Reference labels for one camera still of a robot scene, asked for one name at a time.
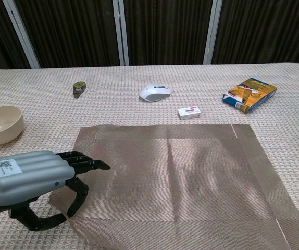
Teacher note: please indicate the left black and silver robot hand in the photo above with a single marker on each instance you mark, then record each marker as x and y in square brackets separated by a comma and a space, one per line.
[29, 179]

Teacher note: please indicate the beige plastic bowl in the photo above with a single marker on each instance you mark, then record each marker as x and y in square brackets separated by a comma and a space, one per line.
[1, 127]

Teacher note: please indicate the brown woven placemat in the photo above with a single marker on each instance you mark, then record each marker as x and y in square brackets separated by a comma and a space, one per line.
[191, 182]

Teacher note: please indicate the green correction tape dispenser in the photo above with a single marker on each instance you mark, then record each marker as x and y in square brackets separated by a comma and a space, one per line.
[78, 89]

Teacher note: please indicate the beige woven tablecloth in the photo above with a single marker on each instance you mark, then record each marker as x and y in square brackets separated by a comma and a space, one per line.
[113, 109]

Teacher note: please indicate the white and grey computer mouse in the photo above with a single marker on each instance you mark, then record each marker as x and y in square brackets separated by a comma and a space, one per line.
[153, 93]

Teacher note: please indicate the dark pleated curtain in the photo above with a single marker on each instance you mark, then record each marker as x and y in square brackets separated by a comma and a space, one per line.
[74, 31]

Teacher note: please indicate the small white cardboard box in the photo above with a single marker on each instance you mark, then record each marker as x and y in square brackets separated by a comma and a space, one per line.
[189, 113]

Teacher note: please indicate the blue and yellow snack box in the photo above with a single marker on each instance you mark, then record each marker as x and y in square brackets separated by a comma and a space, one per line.
[251, 95]

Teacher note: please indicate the white metal frame post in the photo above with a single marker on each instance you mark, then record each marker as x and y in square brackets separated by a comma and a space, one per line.
[22, 34]
[121, 34]
[212, 31]

